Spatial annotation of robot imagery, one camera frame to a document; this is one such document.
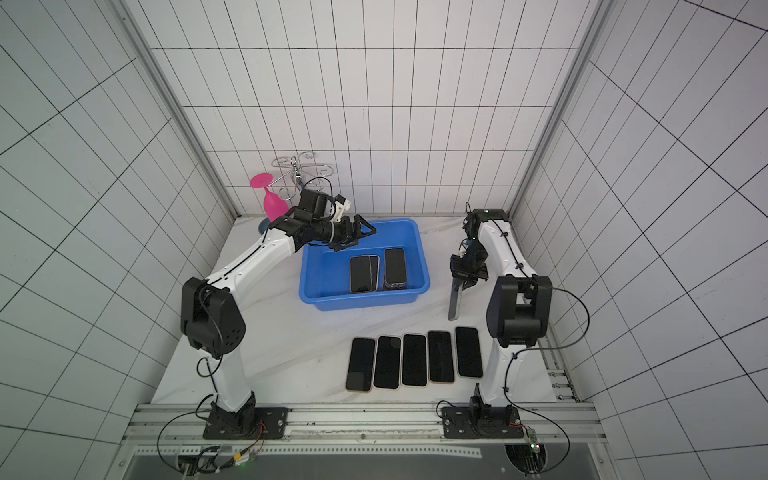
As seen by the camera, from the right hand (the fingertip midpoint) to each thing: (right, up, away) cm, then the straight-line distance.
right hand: (447, 285), depth 86 cm
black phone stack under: (-25, +2, +12) cm, 28 cm away
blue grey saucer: (-66, +19, +27) cm, 73 cm away
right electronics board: (+16, -37, -20) cm, 45 cm away
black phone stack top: (+1, -3, -7) cm, 7 cm away
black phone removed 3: (-10, -21, -4) cm, 23 cm away
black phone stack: (-15, +3, +15) cm, 21 cm away
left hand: (-24, +13, -2) cm, 28 cm away
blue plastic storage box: (-39, +1, +14) cm, 41 cm away
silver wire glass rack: (-45, +37, +10) cm, 59 cm away
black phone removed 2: (-18, -23, -7) cm, 30 cm away
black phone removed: (-25, -22, -5) cm, 34 cm away
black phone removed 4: (-2, -23, -3) cm, 23 cm away
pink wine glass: (-56, +25, +12) cm, 62 cm away
